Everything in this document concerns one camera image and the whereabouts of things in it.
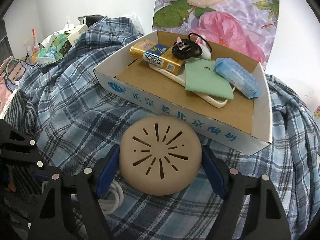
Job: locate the green fabric pouch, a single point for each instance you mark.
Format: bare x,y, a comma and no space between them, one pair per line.
201,77

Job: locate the green patterned tissue pack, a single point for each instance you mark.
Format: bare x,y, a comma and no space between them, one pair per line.
53,48

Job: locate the cartoon paper bag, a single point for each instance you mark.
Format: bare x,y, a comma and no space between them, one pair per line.
12,70

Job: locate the black box at wall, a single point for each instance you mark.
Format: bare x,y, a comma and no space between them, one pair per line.
89,20

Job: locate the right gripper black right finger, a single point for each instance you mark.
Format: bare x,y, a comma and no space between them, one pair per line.
266,218

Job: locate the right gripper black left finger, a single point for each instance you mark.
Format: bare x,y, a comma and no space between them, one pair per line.
89,185

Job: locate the rose flower painting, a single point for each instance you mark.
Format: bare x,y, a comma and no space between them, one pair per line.
246,26

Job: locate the blue tissue packet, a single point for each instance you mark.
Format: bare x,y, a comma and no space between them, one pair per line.
238,76

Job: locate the pink white hair clip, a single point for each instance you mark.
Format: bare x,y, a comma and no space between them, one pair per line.
194,46

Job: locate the cardboard tray box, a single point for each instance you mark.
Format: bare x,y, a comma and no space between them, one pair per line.
242,124

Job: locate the gripper body left black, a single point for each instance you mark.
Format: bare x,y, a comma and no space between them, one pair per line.
20,159

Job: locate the small beige box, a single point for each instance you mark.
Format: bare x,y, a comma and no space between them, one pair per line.
76,32

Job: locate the beige round slotted disc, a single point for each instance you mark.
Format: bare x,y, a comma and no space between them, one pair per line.
159,155

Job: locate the blue plaid shirt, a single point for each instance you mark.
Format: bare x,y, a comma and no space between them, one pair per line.
75,122

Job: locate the yellow blue cigarette pack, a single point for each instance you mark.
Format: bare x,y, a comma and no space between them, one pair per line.
156,54

